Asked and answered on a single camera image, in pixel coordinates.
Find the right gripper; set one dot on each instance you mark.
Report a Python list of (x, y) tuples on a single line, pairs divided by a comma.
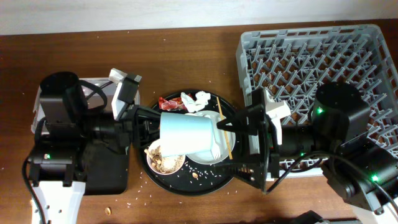
[(261, 160)]

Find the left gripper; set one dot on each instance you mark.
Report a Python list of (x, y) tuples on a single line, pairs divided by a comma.
[(134, 126)]

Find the grey plate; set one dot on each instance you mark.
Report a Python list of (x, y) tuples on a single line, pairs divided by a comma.
[(206, 158)]

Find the wooden chopstick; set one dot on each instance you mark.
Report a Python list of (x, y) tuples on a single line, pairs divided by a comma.
[(225, 132)]

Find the light blue cup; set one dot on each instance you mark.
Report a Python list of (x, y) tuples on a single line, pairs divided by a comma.
[(185, 134)]

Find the white plastic fork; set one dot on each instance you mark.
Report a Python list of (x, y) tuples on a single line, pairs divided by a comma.
[(215, 148)]

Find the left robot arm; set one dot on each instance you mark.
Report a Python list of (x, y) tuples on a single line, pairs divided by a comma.
[(82, 144)]

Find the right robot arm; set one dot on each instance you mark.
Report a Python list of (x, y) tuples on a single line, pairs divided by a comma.
[(363, 174)]

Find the grey dishwasher rack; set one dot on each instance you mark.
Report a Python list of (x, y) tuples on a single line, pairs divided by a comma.
[(292, 63)]

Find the red snack wrapper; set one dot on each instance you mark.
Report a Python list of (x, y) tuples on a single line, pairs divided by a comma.
[(170, 105)]

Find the pink bowl of food scraps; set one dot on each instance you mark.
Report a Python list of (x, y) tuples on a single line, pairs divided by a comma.
[(160, 164)]

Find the black plastic bin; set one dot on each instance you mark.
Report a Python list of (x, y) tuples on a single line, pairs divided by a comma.
[(105, 172)]

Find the crumpled white napkin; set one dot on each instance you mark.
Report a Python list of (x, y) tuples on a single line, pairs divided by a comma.
[(192, 105)]

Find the round black tray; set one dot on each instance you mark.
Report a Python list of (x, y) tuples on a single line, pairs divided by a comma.
[(208, 181)]

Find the nut shell on table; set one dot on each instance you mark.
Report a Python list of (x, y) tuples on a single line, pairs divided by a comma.
[(108, 211)]

